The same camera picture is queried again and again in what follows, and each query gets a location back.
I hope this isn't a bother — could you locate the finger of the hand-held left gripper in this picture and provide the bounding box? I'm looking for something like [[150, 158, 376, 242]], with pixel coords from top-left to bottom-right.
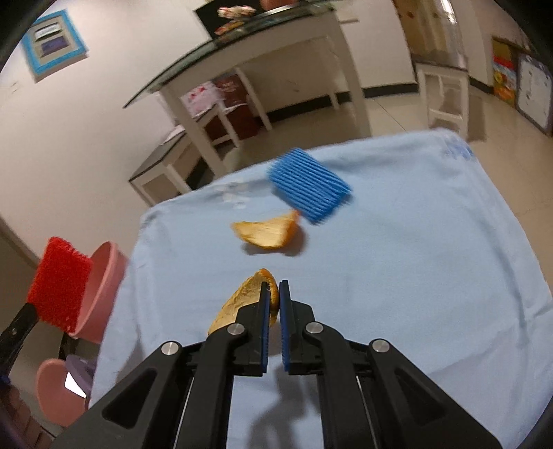
[[0, 302, 41, 381]]

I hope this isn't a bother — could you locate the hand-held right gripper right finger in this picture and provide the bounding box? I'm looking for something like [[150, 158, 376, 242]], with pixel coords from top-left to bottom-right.
[[279, 280, 504, 449]]

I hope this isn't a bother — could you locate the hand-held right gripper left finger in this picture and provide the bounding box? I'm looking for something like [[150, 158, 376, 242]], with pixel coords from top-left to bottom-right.
[[52, 280, 274, 449]]

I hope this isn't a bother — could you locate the orange peel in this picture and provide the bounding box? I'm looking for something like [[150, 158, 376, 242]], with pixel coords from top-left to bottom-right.
[[207, 268, 279, 337]]

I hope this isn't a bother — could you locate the red foam net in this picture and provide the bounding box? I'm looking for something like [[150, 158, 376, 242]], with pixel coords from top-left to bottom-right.
[[27, 237, 93, 333]]

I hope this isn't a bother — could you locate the golden pastry piece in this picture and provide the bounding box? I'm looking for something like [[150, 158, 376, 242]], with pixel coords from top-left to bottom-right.
[[231, 210, 302, 251]]

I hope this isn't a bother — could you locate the pink plastic bucket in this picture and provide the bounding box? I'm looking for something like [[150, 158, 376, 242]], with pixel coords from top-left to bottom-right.
[[65, 242, 129, 346]]

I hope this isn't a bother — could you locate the blue foam net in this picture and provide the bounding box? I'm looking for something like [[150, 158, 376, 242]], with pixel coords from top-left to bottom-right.
[[267, 147, 353, 224]]

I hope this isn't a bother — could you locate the pink plate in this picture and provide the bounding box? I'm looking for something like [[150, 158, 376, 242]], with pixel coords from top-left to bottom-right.
[[35, 358, 89, 428]]

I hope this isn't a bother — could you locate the purple object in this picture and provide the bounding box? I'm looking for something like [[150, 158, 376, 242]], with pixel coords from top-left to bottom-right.
[[65, 354, 98, 400]]

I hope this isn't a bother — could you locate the blue floral table cloth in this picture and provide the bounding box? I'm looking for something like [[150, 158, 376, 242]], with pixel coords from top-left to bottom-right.
[[88, 128, 553, 449]]

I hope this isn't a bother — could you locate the black-top white bench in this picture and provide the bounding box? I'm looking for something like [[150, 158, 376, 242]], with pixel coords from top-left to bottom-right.
[[128, 106, 243, 206]]

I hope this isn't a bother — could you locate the white paper sheet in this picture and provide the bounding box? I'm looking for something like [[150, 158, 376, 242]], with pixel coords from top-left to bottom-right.
[[161, 125, 186, 145]]

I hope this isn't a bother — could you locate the dark red carton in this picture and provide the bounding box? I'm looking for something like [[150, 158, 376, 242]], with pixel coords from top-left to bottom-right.
[[214, 73, 260, 141]]

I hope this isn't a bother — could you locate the pink plastic bag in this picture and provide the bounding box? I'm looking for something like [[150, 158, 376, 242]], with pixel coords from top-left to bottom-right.
[[181, 82, 219, 117]]

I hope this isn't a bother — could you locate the small white side table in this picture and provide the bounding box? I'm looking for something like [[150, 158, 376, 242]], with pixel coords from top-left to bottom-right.
[[412, 60, 471, 134]]

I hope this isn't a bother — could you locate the white glass-top console table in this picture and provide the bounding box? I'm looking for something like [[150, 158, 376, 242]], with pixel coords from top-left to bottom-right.
[[123, 0, 373, 191]]

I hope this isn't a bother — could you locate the blue framed picture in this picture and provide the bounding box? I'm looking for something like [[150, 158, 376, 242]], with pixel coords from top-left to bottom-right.
[[21, 9, 90, 83]]

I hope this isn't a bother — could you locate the black television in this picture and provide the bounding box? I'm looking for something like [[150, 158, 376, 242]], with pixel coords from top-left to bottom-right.
[[194, 0, 264, 35]]

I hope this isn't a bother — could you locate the colourful printed box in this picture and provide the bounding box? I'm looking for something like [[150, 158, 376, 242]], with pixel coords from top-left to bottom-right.
[[491, 38, 519, 108]]

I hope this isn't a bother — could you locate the grey drawing board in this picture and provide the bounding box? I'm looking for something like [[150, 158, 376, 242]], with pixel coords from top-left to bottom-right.
[[516, 54, 553, 132]]

